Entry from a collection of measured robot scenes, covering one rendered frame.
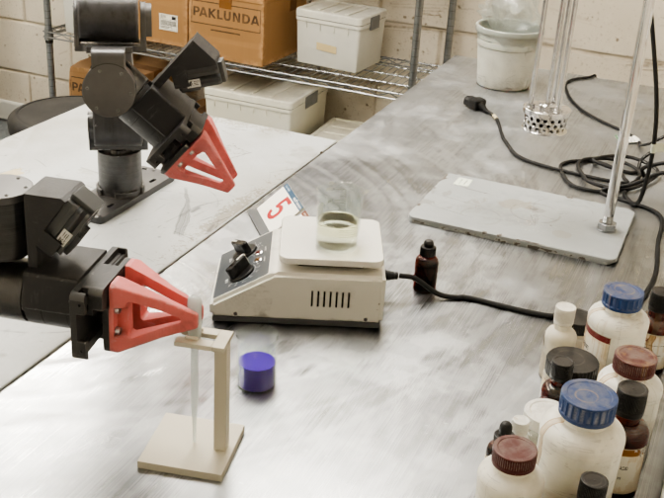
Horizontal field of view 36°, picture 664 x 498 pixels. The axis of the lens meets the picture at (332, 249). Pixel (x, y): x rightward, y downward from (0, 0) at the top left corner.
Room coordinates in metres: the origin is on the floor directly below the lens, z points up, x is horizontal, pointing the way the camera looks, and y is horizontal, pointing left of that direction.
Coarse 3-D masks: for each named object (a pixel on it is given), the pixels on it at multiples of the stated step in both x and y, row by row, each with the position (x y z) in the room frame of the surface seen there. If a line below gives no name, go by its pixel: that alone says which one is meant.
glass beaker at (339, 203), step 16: (336, 176) 1.09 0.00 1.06; (320, 192) 1.07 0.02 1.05; (336, 192) 1.09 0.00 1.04; (352, 192) 1.08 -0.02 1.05; (368, 192) 1.06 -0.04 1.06; (320, 208) 1.05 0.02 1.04; (336, 208) 1.04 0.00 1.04; (352, 208) 1.04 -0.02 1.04; (320, 224) 1.05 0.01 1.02; (336, 224) 1.04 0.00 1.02; (352, 224) 1.05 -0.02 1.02; (320, 240) 1.05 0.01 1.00; (336, 240) 1.04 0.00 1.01; (352, 240) 1.05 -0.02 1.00
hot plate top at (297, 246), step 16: (288, 224) 1.11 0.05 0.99; (304, 224) 1.12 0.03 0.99; (368, 224) 1.13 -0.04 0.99; (288, 240) 1.07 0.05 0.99; (304, 240) 1.07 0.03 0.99; (368, 240) 1.08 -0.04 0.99; (288, 256) 1.03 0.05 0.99; (304, 256) 1.03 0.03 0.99; (320, 256) 1.03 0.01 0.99; (336, 256) 1.03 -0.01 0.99; (352, 256) 1.04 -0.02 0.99; (368, 256) 1.04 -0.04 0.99
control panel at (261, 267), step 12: (252, 240) 1.14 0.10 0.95; (264, 240) 1.12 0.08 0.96; (228, 252) 1.14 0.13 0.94; (264, 252) 1.09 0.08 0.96; (228, 264) 1.10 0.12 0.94; (252, 264) 1.07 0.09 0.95; (264, 264) 1.05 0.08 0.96; (228, 276) 1.06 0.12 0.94; (252, 276) 1.04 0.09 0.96; (216, 288) 1.05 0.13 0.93; (228, 288) 1.03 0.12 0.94
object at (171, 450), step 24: (192, 336) 0.77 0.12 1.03; (216, 336) 0.78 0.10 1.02; (216, 360) 0.77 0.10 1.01; (216, 384) 0.77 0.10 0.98; (216, 408) 0.77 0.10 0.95; (168, 432) 0.79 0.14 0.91; (192, 432) 0.80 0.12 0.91; (216, 432) 0.77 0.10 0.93; (240, 432) 0.80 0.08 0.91; (144, 456) 0.75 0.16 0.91; (168, 456) 0.75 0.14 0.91; (192, 456) 0.76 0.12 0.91; (216, 456) 0.76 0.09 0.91; (216, 480) 0.73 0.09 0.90
